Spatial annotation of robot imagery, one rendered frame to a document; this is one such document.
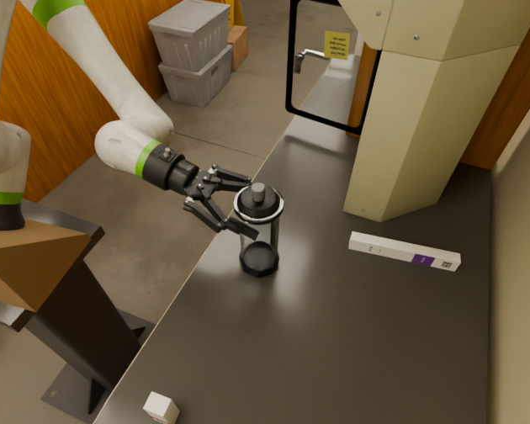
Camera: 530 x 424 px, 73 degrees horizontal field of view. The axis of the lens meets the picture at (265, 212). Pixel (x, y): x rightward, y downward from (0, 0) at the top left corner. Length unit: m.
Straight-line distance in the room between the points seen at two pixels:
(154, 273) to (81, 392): 0.65
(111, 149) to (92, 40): 0.28
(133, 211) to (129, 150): 1.65
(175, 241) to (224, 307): 1.37
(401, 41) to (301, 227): 0.52
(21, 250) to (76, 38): 0.49
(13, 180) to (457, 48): 0.99
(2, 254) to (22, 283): 0.10
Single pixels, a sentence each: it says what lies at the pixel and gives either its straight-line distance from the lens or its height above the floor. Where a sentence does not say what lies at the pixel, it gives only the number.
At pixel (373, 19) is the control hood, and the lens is 0.78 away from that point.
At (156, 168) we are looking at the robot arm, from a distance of 0.80.
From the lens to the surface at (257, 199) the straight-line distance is 0.73.
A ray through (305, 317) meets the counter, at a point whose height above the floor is 0.94.
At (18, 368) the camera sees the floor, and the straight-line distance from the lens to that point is 2.14.
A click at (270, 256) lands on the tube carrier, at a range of 0.85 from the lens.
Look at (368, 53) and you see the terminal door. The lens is 1.15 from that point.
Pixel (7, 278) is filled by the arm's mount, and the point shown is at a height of 1.08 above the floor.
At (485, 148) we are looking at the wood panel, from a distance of 1.34.
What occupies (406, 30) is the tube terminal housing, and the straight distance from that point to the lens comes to 0.78.
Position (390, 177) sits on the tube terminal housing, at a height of 1.11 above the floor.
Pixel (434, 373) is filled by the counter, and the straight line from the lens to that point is 0.89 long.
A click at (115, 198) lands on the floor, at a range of 2.58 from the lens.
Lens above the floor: 1.72
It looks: 49 degrees down
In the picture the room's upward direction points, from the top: straight up
